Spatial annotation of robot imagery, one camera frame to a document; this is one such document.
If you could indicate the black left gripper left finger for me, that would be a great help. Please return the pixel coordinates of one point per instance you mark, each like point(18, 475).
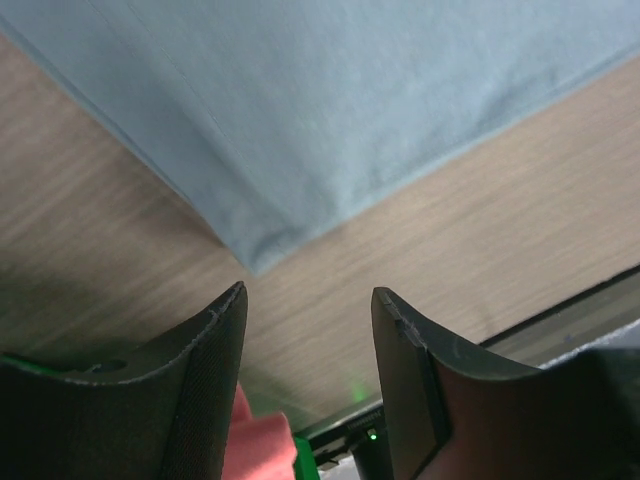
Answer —
point(160, 411)

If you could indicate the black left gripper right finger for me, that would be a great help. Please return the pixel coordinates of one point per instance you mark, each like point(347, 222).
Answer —
point(455, 410)

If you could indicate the blue t shirt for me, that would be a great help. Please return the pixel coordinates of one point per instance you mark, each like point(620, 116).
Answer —
point(280, 120)

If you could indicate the salmon pink t shirt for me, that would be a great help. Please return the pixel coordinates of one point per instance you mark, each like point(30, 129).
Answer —
point(258, 448)

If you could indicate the green plastic bin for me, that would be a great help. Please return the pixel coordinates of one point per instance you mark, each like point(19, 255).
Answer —
point(305, 467)

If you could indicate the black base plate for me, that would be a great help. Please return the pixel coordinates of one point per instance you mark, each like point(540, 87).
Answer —
point(606, 315)

